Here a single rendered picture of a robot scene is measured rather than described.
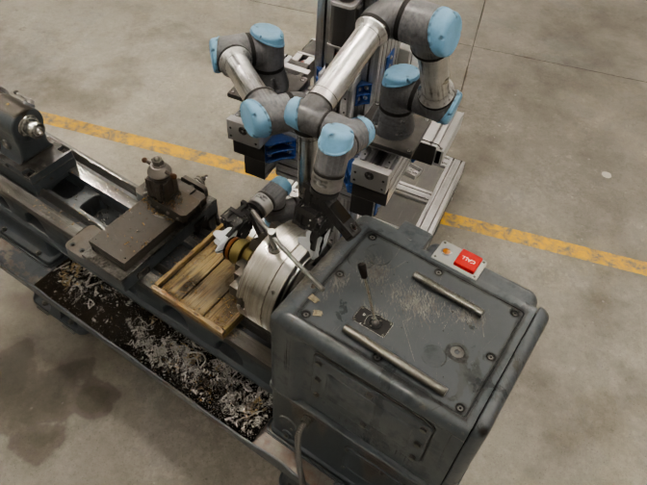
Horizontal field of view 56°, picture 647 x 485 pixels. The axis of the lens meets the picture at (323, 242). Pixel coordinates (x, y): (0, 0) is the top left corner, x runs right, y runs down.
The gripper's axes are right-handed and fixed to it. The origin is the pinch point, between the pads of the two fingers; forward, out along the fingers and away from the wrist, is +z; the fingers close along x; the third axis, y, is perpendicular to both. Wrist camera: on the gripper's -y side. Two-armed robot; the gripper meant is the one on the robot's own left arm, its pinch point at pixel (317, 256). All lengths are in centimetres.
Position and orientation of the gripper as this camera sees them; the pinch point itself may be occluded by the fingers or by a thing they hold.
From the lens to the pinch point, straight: 156.1
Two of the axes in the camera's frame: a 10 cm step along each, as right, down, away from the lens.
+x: -5.3, 4.3, -7.3
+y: -8.2, -4.6, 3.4
